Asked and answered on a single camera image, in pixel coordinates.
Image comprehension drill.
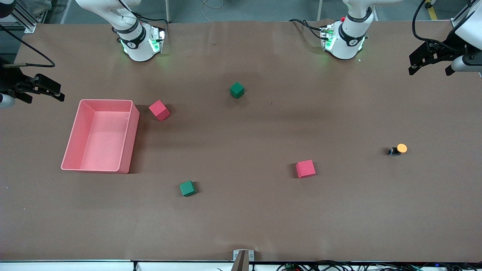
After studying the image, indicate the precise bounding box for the red cube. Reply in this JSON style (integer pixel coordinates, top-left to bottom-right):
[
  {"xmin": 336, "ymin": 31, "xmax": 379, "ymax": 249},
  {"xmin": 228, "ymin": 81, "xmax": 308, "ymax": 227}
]
[
  {"xmin": 295, "ymin": 160, "xmax": 316, "ymax": 179},
  {"xmin": 148, "ymin": 100, "xmax": 171, "ymax": 122}
]

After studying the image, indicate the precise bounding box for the metal table bracket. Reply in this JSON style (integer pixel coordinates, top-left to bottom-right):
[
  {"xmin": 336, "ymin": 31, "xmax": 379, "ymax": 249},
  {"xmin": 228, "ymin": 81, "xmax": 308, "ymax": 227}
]
[{"xmin": 232, "ymin": 250, "xmax": 255, "ymax": 271}]

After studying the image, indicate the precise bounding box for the white floor cable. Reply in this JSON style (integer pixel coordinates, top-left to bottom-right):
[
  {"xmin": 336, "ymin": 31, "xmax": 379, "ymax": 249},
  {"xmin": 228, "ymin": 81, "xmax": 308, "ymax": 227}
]
[{"xmin": 201, "ymin": 0, "xmax": 225, "ymax": 22}]

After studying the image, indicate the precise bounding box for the black base cable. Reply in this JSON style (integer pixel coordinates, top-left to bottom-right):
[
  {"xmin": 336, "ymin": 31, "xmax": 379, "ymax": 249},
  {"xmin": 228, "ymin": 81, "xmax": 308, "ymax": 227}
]
[
  {"xmin": 132, "ymin": 11, "xmax": 169, "ymax": 24},
  {"xmin": 289, "ymin": 18, "xmax": 325, "ymax": 40}
]

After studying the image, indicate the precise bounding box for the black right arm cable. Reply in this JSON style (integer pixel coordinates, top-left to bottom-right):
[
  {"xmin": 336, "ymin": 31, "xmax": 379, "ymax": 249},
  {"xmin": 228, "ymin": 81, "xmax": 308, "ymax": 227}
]
[{"xmin": 0, "ymin": 24, "xmax": 56, "ymax": 69}]

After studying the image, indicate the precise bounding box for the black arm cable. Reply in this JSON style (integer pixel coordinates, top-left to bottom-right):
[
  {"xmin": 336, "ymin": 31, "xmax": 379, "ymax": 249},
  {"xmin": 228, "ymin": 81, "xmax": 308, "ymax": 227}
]
[
  {"xmin": 0, "ymin": 24, "xmax": 56, "ymax": 69},
  {"xmin": 412, "ymin": 0, "xmax": 458, "ymax": 52}
]

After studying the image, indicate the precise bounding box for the pink plastic bin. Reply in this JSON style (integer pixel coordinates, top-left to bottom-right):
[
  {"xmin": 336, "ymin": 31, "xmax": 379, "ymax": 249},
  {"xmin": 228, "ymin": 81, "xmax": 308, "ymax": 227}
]
[{"xmin": 61, "ymin": 99, "xmax": 140, "ymax": 174}]

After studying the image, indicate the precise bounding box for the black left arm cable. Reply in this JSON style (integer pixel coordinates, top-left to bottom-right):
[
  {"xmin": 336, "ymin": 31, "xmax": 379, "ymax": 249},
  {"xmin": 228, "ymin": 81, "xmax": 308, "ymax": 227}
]
[{"xmin": 412, "ymin": 0, "xmax": 458, "ymax": 52}]

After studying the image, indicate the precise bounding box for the aluminium frame profile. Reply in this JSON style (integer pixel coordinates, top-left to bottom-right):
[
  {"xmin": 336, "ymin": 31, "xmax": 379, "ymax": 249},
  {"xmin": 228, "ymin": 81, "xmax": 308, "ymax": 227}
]
[
  {"xmin": 451, "ymin": 0, "xmax": 476, "ymax": 27},
  {"xmin": 11, "ymin": 3, "xmax": 37, "ymax": 33}
]

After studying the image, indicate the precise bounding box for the orange push button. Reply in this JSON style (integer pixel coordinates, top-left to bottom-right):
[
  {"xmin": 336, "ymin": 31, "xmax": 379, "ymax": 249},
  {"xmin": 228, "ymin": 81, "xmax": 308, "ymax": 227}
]
[{"xmin": 389, "ymin": 143, "xmax": 408, "ymax": 157}]

